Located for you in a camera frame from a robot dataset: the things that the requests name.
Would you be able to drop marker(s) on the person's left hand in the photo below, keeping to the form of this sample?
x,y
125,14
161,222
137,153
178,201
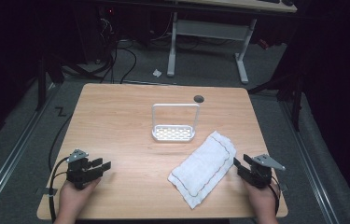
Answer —
x,y
77,194

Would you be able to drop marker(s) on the black metal stand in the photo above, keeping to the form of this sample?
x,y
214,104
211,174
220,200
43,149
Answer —
x,y
43,81
287,84

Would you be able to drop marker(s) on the white towel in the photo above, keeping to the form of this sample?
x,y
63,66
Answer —
x,y
203,169

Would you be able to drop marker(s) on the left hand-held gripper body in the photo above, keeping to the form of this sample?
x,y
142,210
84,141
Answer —
x,y
77,171

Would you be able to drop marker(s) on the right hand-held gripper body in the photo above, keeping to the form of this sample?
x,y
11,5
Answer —
x,y
261,172

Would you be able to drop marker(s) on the white metal desk frame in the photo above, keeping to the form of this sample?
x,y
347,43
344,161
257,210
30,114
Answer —
x,y
208,40

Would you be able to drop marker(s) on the person's right hand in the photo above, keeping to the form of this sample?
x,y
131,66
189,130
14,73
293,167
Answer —
x,y
261,199

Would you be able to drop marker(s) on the metal floor rail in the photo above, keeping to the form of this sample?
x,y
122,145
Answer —
x,y
11,155
309,165

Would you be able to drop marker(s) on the crumpled white paper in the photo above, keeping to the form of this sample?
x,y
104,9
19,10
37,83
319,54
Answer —
x,y
157,73

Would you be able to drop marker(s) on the white towel rack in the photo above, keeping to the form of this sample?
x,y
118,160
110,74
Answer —
x,y
174,126

